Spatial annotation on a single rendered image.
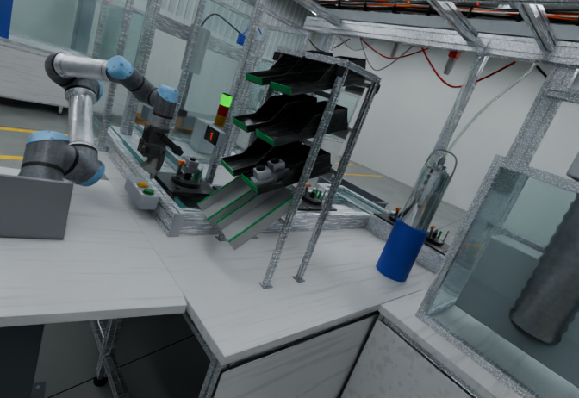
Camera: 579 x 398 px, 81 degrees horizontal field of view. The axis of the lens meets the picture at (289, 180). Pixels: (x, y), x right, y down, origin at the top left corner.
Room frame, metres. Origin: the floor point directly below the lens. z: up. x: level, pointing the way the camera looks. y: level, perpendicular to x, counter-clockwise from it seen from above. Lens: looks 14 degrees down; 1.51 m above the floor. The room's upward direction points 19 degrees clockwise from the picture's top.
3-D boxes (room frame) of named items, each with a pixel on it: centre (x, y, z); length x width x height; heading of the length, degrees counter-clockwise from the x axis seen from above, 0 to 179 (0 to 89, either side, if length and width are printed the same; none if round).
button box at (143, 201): (1.32, 0.57, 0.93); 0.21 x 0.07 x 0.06; 46
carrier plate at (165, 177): (1.51, 0.46, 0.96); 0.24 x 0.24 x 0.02; 46
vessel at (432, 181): (1.57, -0.63, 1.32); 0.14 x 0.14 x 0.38
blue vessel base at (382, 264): (1.57, -0.63, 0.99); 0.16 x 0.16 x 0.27
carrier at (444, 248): (2.01, -0.95, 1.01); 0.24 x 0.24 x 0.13; 46
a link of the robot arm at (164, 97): (1.26, 0.54, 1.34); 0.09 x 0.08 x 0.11; 65
